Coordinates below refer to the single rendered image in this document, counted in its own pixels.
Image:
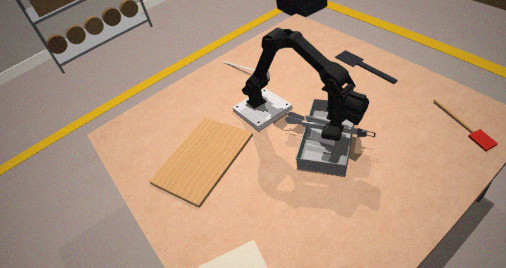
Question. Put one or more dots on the light brown wooden board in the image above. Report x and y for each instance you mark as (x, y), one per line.
(196, 167)

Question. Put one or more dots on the red spatula with tan handle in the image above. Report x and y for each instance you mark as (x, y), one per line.
(479, 137)

